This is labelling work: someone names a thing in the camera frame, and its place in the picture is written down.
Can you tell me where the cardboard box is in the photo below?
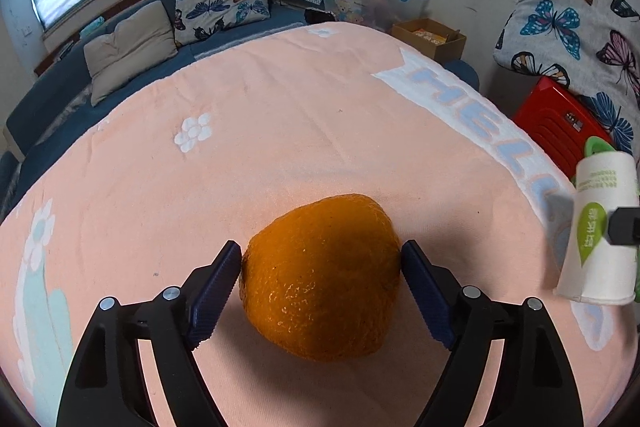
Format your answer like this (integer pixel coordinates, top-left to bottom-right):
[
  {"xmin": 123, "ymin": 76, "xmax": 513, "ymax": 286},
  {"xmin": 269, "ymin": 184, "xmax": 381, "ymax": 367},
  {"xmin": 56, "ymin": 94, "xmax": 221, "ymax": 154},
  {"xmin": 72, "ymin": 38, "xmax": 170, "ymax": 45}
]
[{"xmin": 392, "ymin": 17, "xmax": 466, "ymax": 64}]

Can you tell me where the clear storage bin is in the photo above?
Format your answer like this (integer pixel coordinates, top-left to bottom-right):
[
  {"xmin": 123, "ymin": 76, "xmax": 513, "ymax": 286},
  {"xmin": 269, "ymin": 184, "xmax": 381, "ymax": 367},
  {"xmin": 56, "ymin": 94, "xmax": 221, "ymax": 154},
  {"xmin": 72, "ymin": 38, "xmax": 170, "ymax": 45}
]
[{"xmin": 323, "ymin": 0, "xmax": 428, "ymax": 32}]

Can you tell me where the pink blanket table cover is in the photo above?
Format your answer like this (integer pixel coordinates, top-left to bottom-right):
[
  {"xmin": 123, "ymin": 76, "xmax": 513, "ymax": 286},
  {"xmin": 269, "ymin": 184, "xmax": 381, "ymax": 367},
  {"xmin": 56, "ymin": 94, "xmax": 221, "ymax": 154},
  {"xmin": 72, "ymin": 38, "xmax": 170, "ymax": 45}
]
[{"xmin": 1, "ymin": 23, "xmax": 637, "ymax": 426}]

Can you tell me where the butterfly quilt bundle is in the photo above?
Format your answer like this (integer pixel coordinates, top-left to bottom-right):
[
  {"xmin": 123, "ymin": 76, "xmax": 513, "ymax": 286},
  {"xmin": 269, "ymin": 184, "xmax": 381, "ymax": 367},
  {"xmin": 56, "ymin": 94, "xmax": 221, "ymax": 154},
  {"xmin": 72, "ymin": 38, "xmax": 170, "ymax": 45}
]
[{"xmin": 494, "ymin": 0, "xmax": 639, "ymax": 157}]

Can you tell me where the orange peel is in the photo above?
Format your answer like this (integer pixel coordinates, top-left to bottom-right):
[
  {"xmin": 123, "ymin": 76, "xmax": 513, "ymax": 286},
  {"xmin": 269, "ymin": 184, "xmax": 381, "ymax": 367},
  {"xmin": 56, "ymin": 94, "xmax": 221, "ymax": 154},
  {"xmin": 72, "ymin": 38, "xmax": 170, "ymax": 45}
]
[{"xmin": 240, "ymin": 194, "xmax": 400, "ymax": 362}]

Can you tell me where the blue sofa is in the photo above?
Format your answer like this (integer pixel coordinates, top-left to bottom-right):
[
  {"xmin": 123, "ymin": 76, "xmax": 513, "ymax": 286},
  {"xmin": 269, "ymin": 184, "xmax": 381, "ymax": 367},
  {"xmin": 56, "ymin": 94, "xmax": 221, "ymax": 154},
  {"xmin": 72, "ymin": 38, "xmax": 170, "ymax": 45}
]
[{"xmin": 0, "ymin": 0, "xmax": 482, "ymax": 218}]

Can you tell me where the white paper cup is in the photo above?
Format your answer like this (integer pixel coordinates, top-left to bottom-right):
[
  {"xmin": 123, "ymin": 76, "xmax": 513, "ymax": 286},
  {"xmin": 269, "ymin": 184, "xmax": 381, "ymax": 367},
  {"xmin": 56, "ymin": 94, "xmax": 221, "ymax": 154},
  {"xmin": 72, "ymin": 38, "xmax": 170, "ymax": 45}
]
[{"xmin": 552, "ymin": 150, "xmax": 640, "ymax": 307}]

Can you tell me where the red plastic stool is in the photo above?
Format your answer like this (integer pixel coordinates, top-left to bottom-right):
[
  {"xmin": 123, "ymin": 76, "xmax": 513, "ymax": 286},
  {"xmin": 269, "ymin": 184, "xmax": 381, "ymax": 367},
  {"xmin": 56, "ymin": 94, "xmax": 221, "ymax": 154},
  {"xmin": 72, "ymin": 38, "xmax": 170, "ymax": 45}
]
[{"xmin": 513, "ymin": 76, "xmax": 613, "ymax": 178}]

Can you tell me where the butterfly pillow on sofa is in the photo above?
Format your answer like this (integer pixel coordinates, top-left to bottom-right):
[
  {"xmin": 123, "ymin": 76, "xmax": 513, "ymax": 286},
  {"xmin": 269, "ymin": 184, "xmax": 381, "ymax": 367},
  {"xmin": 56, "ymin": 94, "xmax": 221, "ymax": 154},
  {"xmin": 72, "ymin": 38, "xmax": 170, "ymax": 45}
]
[{"xmin": 174, "ymin": 0, "xmax": 270, "ymax": 46}]

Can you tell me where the beige cushion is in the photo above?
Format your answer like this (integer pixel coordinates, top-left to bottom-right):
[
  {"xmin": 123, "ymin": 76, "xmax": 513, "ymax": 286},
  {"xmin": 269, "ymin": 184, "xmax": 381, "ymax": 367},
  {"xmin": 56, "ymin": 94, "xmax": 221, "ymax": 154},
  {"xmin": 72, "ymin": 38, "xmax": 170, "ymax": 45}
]
[{"xmin": 84, "ymin": 1, "xmax": 178, "ymax": 106}]

